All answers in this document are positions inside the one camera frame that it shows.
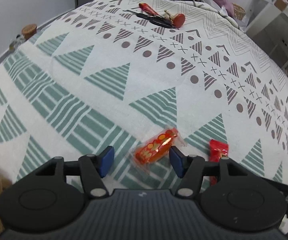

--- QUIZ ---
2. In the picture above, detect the orange candy wrapper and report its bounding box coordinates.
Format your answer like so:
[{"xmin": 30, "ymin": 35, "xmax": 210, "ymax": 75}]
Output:
[{"xmin": 129, "ymin": 126, "xmax": 187, "ymax": 172}]

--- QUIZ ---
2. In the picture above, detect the red snack packet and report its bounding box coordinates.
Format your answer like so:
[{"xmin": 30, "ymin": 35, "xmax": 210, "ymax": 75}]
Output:
[{"xmin": 209, "ymin": 139, "xmax": 229, "ymax": 186}]

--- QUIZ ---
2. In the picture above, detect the patterned bed cover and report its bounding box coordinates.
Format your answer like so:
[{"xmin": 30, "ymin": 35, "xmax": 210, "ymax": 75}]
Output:
[{"xmin": 0, "ymin": 0, "xmax": 288, "ymax": 189}]

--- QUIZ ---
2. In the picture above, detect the brown lidded jar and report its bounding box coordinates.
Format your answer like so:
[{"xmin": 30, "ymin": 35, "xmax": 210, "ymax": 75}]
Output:
[{"xmin": 21, "ymin": 24, "xmax": 37, "ymax": 40}]

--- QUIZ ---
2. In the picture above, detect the white shelf unit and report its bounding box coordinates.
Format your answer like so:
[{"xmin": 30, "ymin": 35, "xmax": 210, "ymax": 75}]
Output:
[{"xmin": 244, "ymin": 0, "xmax": 288, "ymax": 72}]

